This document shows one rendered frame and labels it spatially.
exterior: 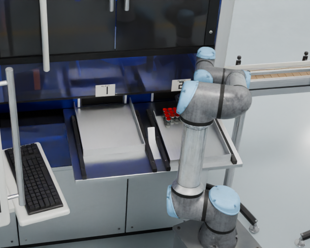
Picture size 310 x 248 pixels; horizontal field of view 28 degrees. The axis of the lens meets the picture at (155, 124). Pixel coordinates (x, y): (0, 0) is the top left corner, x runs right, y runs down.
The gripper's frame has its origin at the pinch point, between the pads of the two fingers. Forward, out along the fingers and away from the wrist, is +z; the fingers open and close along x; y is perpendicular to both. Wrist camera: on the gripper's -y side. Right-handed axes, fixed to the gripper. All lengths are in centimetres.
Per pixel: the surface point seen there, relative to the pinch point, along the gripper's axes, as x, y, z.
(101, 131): 3.8, -39.5, 5.3
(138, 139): -3.9, -24.9, 5.3
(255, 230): 13, 49, 92
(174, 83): 14.9, -5.3, -9.5
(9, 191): -19, -80, 13
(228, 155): -22.4, 9.4, 2.2
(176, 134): -2.5, -7.4, 5.3
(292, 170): 59, 91, 93
